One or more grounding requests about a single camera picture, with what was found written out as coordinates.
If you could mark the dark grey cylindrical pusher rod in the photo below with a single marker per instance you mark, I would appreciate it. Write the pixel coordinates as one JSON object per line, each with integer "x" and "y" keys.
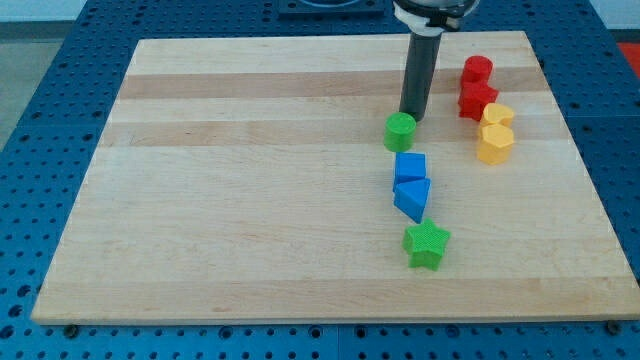
{"x": 418, "y": 75}

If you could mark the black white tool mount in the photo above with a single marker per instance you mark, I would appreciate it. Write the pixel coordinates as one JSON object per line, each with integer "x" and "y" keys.
{"x": 433, "y": 17}

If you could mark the red star block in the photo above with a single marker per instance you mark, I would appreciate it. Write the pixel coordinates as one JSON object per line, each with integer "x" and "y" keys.
{"x": 474, "y": 97}

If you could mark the green star block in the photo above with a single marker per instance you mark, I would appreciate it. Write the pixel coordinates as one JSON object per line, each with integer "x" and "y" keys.
{"x": 425, "y": 245}

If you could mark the red cylinder block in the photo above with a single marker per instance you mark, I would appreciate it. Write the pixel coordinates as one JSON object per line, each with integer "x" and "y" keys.
{"x": 477, "y": 69}

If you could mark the green cylinder block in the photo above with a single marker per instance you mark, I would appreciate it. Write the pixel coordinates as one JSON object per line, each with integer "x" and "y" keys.
{"x": 399, "y": 132}

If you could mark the yellow heart block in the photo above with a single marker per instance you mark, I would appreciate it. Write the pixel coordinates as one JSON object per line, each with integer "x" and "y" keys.
{"x": 495, "y": 113}

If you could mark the blue cube block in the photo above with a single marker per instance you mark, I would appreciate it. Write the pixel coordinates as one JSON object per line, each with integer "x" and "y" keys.
{"x": 409, "y": 167}

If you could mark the yellow hexagon block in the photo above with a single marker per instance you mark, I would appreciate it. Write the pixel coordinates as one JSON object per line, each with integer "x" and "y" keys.
{"x": 495, "y": 143}

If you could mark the blue triangle block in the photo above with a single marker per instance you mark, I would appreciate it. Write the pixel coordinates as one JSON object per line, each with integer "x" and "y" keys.
{"x": 412, "y": 197}

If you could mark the wooden board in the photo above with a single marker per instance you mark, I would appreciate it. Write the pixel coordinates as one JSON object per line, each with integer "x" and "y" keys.
{"x": 245, "y": 181}

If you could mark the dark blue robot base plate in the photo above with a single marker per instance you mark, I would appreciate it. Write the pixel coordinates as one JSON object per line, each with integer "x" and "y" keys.
{"x": 329, "y": 8}

